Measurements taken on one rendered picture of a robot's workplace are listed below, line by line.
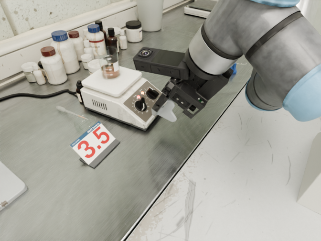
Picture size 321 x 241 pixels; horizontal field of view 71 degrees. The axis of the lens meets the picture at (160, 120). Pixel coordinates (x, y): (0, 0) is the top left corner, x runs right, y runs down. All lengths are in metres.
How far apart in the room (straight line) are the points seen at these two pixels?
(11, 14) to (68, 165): 0.55
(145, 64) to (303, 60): 0.25
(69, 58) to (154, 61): 0.46
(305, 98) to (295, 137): 0.36
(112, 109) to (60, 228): 0.29
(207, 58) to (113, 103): 0.30
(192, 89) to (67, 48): 0.50
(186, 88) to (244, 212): 0.25
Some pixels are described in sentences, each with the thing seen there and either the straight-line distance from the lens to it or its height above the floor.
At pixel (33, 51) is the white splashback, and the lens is 0.91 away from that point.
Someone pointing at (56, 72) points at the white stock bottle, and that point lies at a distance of 0.79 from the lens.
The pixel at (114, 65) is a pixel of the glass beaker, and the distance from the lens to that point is 0.59.
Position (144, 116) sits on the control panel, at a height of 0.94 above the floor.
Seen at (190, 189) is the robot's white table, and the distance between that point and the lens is 0.47.
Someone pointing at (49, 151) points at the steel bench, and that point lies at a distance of 0.58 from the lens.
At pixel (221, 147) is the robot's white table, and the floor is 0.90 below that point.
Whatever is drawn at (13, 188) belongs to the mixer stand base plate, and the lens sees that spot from 0.54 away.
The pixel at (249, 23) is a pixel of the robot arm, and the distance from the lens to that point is 0.30.
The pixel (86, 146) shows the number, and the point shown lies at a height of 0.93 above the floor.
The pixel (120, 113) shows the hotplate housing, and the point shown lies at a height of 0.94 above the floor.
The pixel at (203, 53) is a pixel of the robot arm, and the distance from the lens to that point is 0.34.
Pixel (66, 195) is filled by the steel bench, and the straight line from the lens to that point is 0.50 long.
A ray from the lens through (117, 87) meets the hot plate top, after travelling 0.58.
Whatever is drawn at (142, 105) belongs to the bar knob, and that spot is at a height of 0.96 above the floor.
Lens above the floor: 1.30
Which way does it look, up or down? 42 degrees down
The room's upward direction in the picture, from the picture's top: straight up
